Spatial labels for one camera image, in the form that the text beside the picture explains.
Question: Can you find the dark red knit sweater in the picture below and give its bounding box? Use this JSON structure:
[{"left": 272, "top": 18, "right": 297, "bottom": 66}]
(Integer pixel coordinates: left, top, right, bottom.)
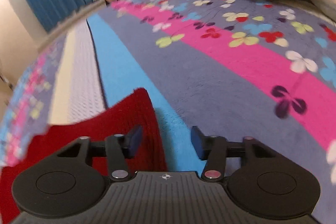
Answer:
[{"left": 0, "top": 87, "right": 169, "bottom": 224}]

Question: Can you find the colourful floral striped blanket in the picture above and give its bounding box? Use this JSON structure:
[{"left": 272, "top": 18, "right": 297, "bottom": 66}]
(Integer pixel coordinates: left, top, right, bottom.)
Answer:
[{"left": 1, "top": 0, "right": 335, "bottom": 223}]

